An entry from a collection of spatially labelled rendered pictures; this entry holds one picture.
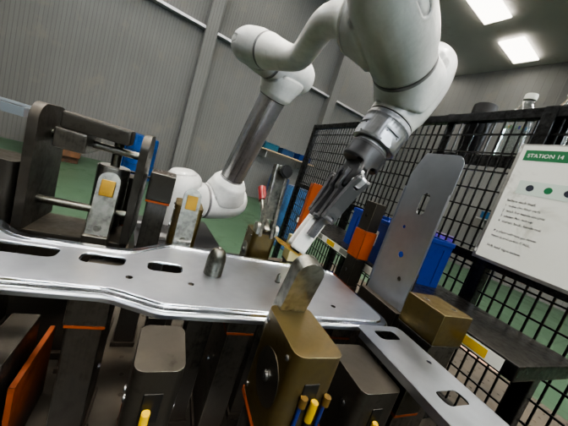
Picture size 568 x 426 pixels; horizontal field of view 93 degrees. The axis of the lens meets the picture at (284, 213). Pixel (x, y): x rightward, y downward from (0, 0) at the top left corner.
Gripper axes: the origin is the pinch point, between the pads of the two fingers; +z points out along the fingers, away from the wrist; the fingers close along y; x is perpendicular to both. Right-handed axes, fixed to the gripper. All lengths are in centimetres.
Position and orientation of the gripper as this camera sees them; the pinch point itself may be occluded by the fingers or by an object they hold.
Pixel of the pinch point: (306, 233)
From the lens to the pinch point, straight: 51.8
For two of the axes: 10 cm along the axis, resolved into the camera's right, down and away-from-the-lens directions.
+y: 2.0, 1.9, -9.6
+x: 7.8, 5.7, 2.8
